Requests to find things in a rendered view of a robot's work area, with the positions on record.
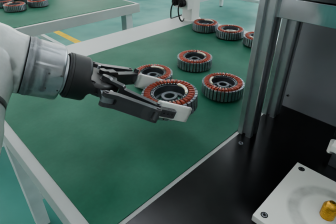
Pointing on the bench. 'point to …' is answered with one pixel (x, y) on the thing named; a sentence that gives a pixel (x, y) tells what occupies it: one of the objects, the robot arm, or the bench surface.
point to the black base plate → (244, 172)
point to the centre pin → (328, 210)
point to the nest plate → (297, 199)
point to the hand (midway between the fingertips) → (168, 98)
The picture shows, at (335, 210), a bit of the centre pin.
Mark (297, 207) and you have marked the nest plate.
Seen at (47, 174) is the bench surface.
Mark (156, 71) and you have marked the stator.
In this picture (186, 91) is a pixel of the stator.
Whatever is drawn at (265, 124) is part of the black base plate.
